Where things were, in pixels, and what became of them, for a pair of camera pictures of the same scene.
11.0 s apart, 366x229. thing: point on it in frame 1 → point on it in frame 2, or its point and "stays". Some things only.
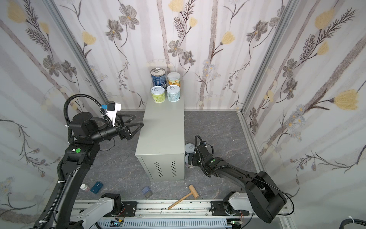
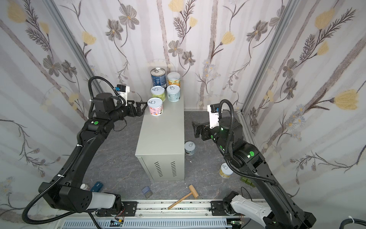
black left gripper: x=124 y=131 → x=133 y=108
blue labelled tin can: x=158 y=77 stays
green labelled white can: x=158 y=93 stays
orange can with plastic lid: x=174 y=78 stays
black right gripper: x=196 y=160 → x=204 y=130
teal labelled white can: x=173 y=93 stays
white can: x=189 y=148 stays
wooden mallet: x=192 y=191 stays
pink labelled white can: x=189 y=166 → x=156 y=107
